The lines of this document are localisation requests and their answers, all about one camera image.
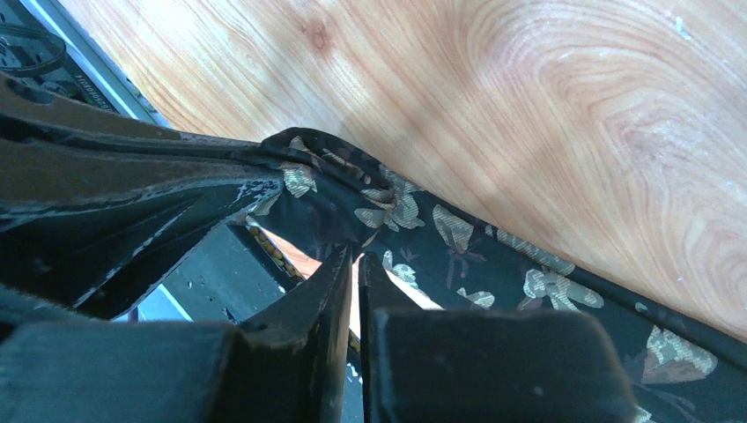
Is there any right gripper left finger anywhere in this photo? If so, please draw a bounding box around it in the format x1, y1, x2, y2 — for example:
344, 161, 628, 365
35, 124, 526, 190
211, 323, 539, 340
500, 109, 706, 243
240, 246, 352, 422

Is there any black floral patterned tie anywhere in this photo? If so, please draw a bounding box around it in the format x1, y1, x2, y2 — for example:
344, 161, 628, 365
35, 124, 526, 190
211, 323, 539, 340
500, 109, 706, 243
240, 128, 746, 422

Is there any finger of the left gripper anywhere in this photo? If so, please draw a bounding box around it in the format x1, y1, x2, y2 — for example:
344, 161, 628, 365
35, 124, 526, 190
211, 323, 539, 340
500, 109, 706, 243
1, 75, 273, 170
1, 166, 284, 320

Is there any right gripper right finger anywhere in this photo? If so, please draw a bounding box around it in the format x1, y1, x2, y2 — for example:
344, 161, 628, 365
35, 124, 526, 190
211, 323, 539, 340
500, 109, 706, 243
358, 252, 420, 423

